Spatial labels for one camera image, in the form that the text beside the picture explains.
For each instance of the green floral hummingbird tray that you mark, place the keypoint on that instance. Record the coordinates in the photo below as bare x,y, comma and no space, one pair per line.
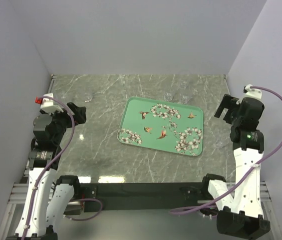
164,126

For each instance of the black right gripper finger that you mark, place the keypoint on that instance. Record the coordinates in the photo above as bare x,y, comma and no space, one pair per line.
219,111
229,100

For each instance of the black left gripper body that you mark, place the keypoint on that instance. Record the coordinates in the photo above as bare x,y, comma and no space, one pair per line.
63,121

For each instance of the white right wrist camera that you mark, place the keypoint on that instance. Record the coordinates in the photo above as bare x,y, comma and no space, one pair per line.
250,92

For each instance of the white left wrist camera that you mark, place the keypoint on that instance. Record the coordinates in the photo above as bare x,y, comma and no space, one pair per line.
48,106

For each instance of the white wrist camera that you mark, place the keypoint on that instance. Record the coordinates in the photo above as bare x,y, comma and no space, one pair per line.
48,106
250,92

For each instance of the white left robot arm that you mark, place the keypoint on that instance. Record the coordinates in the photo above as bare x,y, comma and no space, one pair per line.
46,198

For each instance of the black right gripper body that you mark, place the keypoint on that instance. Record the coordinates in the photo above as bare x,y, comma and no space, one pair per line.
235,119

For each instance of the clear glass edge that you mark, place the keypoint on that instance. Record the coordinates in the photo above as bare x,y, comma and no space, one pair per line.
219,144

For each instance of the black base crossbar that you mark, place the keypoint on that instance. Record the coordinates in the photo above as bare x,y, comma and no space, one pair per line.
146,196

